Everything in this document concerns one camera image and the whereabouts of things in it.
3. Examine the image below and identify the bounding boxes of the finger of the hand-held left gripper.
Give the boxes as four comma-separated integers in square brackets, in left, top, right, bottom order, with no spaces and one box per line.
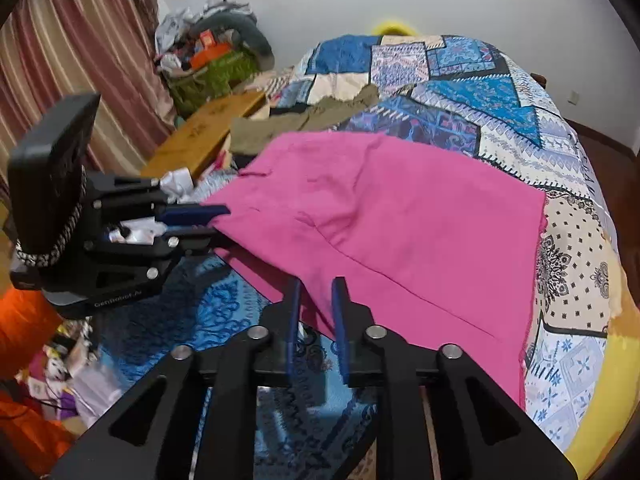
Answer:
[85,226,237,282]
[92,172,232,228]

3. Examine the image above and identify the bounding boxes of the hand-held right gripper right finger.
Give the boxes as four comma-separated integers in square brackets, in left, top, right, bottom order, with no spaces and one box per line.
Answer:
[331,276,579,480]

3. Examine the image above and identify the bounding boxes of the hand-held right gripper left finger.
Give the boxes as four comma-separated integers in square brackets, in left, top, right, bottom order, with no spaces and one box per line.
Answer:
[50,277,303,480]

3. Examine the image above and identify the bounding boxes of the pink pants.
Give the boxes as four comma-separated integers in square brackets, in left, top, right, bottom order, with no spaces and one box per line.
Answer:
[200,131,548,408]

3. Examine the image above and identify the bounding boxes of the olive green pants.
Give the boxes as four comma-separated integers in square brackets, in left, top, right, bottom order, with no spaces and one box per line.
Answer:
[229,84,381,157]

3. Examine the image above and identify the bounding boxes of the crumpled white paper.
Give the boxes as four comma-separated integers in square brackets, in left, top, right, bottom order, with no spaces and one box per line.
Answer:
[159,169,195,197]

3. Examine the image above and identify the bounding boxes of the wooden bench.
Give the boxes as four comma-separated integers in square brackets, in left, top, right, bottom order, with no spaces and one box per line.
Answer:
[141,89,267,181]

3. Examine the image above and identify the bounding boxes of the striped pink curtain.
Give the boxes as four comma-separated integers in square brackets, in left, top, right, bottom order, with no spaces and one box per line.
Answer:
[0,0,176,201]

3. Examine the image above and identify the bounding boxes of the green patterned bag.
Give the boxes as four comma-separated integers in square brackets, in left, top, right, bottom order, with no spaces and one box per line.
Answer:
[167,52,261,117]

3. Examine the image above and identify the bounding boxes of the orange box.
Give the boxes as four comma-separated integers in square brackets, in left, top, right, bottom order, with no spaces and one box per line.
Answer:
[191,42,234,69]

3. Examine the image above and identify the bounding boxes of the orange cloth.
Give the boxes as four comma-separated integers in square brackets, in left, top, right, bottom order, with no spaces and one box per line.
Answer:
[0,287,76,463]

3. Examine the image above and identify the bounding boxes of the clear plastic bag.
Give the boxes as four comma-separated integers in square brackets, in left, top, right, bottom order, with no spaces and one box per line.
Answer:
[72,357,112,427]

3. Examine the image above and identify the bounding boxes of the grey neck pillow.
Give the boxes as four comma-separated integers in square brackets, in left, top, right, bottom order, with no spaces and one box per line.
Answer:
[200,10,275,70]

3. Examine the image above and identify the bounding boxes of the white plush toy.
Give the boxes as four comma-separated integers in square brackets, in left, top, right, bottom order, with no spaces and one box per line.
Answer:
[42,345,72,387]

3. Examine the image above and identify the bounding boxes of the blue patchwork blanket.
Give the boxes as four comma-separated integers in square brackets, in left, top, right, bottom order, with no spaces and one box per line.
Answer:
[95,34,623,480]

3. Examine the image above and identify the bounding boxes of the yellow pillow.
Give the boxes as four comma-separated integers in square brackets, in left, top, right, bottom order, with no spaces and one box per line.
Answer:
[370,20,417,37]

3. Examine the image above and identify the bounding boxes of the yellow bed sheet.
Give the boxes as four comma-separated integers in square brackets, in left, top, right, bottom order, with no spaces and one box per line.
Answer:
[562,280,640,473]

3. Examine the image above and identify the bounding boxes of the braided black-white cord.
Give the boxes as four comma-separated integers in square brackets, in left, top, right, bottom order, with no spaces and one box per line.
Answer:
[15,165,87,267]

